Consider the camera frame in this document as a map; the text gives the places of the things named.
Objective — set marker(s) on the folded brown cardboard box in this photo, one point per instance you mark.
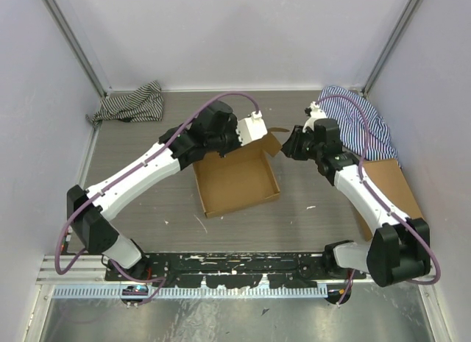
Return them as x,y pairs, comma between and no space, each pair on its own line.
388,177

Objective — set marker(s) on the left aluminium corner post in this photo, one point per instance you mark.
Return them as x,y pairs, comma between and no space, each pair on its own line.
74,44

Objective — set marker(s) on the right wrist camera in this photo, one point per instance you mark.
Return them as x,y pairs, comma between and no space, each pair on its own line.
314,113

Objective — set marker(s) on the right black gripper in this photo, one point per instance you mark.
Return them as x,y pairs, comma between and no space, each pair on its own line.
292,147

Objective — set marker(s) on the brown cardboard box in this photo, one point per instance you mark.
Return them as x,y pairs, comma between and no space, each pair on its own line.
388,177
242,179

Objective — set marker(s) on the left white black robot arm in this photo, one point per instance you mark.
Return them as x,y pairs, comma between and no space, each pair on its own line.
91,211

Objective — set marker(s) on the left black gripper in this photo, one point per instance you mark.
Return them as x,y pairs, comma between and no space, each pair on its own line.
232,125

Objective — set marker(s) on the black white striped cloth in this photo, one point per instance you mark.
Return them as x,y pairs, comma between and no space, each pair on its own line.
143,104

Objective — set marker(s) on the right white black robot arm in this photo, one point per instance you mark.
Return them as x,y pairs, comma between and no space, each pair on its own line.
400,246

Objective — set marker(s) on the right aluminium corner post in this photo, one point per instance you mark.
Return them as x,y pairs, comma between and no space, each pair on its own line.
394,38

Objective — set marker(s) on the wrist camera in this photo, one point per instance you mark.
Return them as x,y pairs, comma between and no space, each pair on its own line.
314,113
251,128

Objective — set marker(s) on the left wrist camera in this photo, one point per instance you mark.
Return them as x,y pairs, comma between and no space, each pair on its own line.
251,128

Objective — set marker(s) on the aluminium front rail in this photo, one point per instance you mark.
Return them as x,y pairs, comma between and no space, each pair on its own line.
87,268

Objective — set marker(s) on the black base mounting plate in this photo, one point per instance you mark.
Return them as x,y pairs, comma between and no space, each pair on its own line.
236,269

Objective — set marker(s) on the blue white striped cloth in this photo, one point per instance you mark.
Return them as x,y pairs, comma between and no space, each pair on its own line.
362,129

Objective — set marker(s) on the aluminium corner post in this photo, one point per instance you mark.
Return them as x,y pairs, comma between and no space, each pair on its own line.
74,44
394,38

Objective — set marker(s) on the white slotted cable duct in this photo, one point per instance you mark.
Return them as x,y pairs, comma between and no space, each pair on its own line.
136,292

